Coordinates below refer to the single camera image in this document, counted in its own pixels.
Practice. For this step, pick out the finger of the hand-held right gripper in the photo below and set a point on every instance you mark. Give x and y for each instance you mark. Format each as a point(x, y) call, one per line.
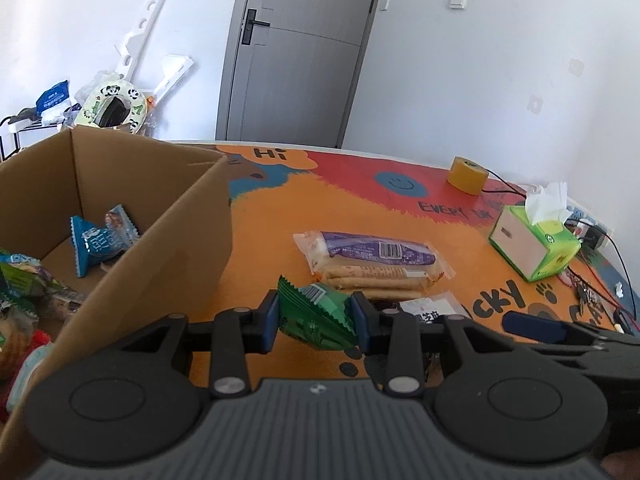
point(532, 326)

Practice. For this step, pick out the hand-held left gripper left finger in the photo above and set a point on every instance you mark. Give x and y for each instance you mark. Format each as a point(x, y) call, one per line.
point(270, 320)

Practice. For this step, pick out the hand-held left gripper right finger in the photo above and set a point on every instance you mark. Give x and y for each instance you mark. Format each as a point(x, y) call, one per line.
point(361, 322)

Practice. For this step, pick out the dark green snack packet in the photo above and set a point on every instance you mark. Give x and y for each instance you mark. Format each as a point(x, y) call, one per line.
point(315, 316)

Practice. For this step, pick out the brown cardboard box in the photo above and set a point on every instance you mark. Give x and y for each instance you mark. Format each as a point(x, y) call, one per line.
point(165, 240)

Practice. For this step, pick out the teal snack packet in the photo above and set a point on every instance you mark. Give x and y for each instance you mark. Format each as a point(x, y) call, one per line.
point(95, 245)

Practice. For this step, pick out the clear black label snack pack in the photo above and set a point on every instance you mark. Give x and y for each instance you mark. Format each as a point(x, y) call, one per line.
point(62, 302)

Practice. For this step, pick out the pale blue snack packet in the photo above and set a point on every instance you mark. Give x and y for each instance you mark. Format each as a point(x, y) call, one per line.
point(27, 380)

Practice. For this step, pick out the green label sandwich pack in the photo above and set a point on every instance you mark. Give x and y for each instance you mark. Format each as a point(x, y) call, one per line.
point(22, 282)

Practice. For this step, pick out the orange biscuit stick packet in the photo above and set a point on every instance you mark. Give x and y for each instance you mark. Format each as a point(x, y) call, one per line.
point(380, 282)

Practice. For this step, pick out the bunch of keys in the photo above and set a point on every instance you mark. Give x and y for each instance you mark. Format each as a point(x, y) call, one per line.
point(586, 300)

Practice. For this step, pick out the purple biscuit packet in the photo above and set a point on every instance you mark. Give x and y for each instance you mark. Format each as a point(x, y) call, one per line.
point(365, 250)

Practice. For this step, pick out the white black label snack pack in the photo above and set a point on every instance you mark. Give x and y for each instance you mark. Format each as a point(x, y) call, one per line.
point(435, 309)

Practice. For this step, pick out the green tissue box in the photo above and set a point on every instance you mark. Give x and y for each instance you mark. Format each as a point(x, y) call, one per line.
point(530, 247)

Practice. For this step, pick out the black charger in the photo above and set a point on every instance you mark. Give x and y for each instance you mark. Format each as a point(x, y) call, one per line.
point(595, 237)

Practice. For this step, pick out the white power strip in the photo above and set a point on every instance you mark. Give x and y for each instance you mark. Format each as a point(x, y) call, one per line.
point(575, 212)

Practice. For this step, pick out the printed cartoon cat mat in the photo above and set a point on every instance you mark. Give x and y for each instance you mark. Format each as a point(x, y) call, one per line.
point(310, 200)

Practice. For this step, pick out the yellow tape roll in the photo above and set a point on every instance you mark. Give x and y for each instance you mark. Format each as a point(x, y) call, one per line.
point(465, 176)

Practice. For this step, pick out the grey door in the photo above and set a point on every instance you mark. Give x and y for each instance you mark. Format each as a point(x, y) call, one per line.
point(300, 50)

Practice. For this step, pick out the blue plastic bag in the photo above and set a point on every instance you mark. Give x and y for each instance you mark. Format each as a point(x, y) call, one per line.
point(52, 97)

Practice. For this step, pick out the black metal rack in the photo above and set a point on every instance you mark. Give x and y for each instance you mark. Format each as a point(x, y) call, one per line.
point(20, 127)

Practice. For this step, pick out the white wall socket cover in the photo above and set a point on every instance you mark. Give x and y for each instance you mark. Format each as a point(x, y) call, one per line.
point(536, 104)

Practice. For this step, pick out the short white bracket board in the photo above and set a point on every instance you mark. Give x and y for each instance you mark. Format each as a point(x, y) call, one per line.
point(172, 72)

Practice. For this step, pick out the tall white bracket board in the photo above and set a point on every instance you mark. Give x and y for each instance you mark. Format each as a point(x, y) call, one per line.
point(137, 35)

